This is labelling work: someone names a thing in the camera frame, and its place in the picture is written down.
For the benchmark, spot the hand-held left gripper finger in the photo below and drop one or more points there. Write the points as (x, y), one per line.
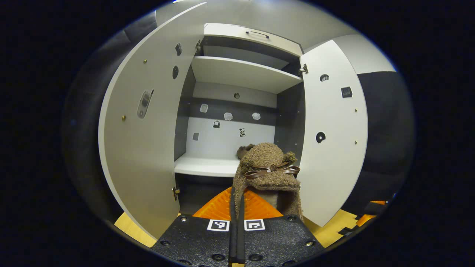
(233, 239)
(241, 241)

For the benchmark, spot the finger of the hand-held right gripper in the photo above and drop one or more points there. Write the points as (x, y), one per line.
(363, 220)

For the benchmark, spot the white cabinet door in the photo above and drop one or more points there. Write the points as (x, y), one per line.
(334, 167)
(148, 148)

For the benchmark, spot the brown fuzzy shoe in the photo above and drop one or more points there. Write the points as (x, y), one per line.
(243, 151)
(267, 155)

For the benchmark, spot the white shoe cabinet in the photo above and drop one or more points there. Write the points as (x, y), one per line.
(241, 72)

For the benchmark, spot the black backdrop cloth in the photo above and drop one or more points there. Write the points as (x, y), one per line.
(386, 129)

